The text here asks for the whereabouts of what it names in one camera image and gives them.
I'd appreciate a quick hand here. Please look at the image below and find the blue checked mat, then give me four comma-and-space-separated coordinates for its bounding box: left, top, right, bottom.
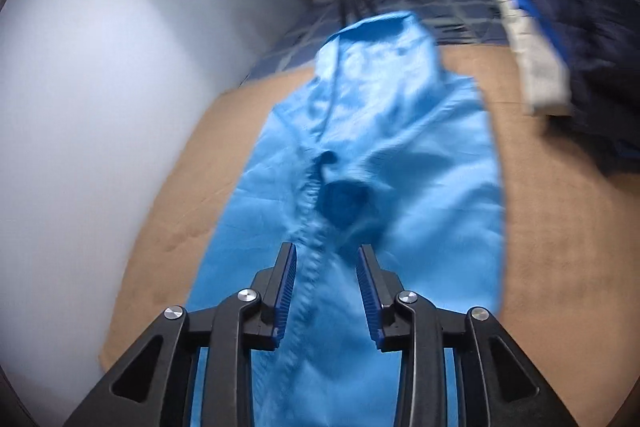
245, 0, 521, 80

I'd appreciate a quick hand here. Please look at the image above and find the white and blue object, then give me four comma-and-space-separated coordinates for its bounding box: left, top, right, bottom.
494, 0, 573, 116

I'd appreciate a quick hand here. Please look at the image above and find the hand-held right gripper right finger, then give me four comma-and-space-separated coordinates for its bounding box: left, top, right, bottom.
356, 243, 581, 427

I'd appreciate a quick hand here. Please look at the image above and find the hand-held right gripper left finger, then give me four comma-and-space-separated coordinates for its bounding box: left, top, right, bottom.
62, 242, 298, 427

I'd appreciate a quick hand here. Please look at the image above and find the light blue jacket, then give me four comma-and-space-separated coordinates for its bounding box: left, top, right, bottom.
187, 11, 506, 427

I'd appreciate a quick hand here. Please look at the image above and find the stack of dark folded clothes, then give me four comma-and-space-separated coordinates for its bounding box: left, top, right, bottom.
505, 0, 640, 180

